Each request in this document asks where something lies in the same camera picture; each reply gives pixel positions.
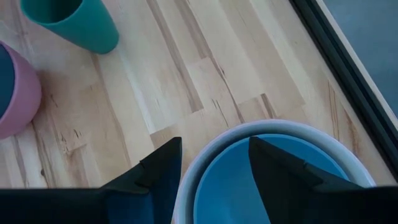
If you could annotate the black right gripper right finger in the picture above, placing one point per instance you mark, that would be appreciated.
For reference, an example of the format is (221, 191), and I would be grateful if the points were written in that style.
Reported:
(311, 202)

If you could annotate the teal bowl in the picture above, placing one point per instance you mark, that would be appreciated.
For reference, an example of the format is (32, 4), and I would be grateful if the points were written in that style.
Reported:
(5, 81)

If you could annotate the white bowl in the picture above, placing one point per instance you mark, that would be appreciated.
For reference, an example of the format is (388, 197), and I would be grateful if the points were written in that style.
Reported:
(270, 127)

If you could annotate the light pink bowl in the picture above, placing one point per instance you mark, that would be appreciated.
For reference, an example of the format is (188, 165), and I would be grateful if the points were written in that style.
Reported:
(25, 99)

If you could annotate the green cup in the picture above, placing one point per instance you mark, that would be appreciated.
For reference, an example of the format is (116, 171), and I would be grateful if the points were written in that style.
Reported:
(81, 28)

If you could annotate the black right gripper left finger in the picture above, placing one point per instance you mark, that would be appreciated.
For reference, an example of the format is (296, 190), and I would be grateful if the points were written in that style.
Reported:
(77, 205)

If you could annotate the blue bowl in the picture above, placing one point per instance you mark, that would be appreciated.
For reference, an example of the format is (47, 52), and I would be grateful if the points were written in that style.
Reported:
(224, 186)

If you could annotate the black aluminium table frame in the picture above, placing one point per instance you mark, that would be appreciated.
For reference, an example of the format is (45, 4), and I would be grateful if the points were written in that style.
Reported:
(354, 81)

